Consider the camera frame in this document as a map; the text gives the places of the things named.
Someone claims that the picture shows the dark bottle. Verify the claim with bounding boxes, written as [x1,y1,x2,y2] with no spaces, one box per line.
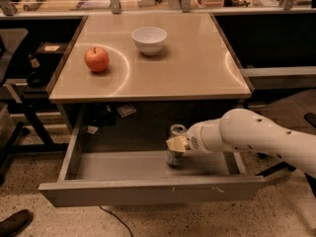
[27,54,49,88]

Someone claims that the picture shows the silver redbull can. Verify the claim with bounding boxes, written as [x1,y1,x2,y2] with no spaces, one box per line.
[167,124,187,167]

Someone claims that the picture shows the red apple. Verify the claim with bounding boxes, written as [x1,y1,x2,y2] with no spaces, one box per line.
[84,46,110,73]

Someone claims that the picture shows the open grey top drawer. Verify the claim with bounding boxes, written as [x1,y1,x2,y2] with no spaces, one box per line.
[39,112,265,206]

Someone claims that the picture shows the white ceramic bowl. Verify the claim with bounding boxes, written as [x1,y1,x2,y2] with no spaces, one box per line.
[131,27,167,55]

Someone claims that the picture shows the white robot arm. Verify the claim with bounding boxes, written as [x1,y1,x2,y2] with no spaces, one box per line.
[166,109,316,178]

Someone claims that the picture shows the dark shoe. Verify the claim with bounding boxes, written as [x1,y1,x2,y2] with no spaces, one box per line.
[0,209,33,237]

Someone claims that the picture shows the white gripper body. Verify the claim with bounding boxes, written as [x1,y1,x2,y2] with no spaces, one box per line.
[187,118,223,153]

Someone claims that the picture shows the black floor cable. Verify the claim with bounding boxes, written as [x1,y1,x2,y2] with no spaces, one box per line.
[98,205,135,237]

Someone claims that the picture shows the grey drawer cabinet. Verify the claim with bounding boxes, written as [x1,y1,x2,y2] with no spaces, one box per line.
[45,12,255,150]

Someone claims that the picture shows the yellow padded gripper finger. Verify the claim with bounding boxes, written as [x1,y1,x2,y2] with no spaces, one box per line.
[166,135,189,153]

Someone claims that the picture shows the grey chair at left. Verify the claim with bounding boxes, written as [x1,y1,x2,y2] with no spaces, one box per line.
[0,28,28,169]

